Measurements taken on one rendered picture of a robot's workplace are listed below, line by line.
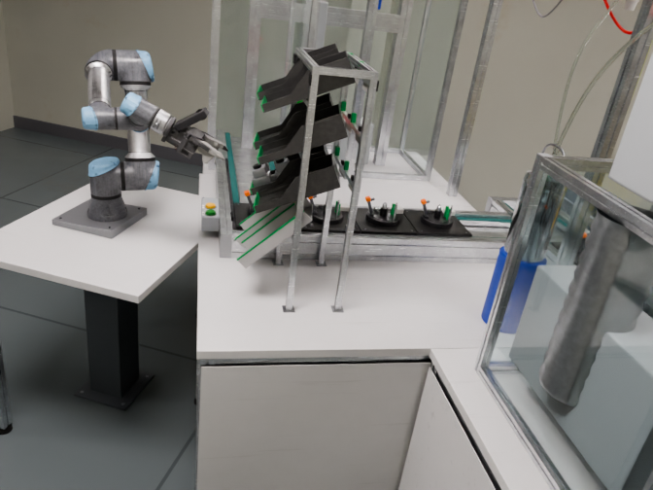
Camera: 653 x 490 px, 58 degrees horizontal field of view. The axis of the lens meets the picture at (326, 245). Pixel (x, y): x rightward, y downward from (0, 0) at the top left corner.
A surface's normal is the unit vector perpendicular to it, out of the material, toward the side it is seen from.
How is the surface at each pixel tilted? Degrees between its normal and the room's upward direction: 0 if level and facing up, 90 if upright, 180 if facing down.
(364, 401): 90
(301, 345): 0
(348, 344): 0
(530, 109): 90
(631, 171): 90
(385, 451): 90
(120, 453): 0
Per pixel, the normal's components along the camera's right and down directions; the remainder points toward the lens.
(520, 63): -0.25, 0.40
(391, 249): 0.18, 0.45
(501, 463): 0.12, -0.89
